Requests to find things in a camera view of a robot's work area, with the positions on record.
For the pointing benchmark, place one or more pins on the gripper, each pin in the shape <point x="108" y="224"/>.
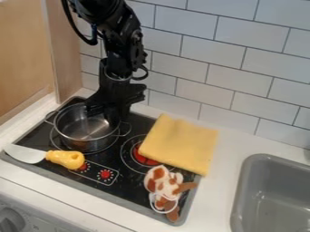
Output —
<point x="117" y="90"/>

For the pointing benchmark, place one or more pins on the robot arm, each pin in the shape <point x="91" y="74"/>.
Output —
<point x="109" y="18"/>

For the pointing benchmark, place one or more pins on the silver pot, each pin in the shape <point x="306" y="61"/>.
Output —
<point x="82" y="133"/>

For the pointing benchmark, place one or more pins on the toy stove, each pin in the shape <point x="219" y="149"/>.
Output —
<point x="117" y="181"/>

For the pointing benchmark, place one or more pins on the yellow cloth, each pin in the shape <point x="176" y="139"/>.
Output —
<point x="177" y="145"/>

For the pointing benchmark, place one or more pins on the white and brown plush toy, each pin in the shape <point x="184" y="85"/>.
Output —
<point x="163" y="187"/>

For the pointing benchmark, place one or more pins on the wooden board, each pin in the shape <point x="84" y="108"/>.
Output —
<point x="24" y="54"/>

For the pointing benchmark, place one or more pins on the toy sink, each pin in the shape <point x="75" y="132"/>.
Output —
<point x="274" y="199"/>

